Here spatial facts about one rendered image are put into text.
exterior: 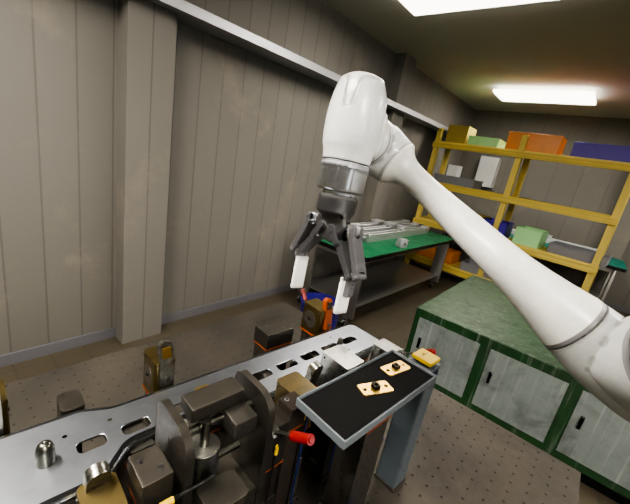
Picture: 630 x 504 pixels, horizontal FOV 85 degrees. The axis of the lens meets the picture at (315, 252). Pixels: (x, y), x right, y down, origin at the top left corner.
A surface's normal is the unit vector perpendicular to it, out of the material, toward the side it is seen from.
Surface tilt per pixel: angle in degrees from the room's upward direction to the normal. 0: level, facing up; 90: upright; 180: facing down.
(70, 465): 0
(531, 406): 90
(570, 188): 90
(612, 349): 76
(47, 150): 90
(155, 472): 0
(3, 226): 90
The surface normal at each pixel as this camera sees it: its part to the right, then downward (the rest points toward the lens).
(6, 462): 0.17, -0.95
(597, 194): -0.65, 0.11
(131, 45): 0.74, 0.31
